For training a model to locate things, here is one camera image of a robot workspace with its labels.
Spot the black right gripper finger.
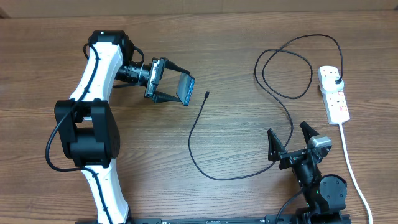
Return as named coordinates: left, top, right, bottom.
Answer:
left=267, top=129, right=287, bottom=161
left=300, top=121, right=320, bottom=146

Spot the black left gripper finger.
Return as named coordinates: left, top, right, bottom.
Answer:
left=164, top=59, right=190, bottom=75
left=153, top=91, right=180, bottom=103

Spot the blue Samsung smartphone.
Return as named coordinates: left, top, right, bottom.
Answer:
left=176, top=73, right=195, bottom=106

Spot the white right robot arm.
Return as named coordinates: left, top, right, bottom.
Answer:
left=265, top=121, right=351, bottom=224

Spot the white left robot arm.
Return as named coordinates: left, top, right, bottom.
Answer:
left=45, top=30, right=195, bottom=223

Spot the white charger plug adapter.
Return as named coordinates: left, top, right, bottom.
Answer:
left=320, top=77, right=345, bottom=94

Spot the white power strip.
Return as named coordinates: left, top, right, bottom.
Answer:
left=317, top=65, right=350, bottom=125

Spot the white power strip cord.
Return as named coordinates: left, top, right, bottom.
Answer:
left=338, top=123, right=374, bottom=224

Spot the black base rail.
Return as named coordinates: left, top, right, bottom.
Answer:
left=74, top=213, right=352, bottom=224

